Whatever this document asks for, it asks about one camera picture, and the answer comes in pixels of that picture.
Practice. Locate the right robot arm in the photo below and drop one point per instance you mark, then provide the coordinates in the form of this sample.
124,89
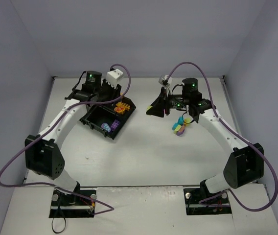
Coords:
244,163

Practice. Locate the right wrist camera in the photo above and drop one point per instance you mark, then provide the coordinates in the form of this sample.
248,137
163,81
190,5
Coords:
165,81

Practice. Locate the mixed lego cluster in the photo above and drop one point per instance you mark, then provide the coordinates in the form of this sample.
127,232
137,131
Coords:
178,130

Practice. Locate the purple arch lego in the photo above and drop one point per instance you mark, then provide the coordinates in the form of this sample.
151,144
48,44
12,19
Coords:
115,125

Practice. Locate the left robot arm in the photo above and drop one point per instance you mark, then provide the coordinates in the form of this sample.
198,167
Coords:
43,152

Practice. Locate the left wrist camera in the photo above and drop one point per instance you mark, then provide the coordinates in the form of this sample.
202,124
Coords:
113,77

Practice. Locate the black compartment tray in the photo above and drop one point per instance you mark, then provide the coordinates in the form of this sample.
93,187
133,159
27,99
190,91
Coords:
99,114

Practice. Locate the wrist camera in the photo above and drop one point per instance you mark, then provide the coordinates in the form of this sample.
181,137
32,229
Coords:
165,81
113,77

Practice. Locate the orange rounded lego block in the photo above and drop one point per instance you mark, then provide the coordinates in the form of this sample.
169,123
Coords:
121,108

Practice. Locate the purple flower lego block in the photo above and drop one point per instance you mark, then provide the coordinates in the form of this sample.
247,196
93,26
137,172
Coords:
106,127

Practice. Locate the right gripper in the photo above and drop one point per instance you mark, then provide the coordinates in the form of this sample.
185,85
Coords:
165,102

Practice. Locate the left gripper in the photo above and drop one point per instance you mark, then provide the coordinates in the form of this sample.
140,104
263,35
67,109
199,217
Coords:
110,91

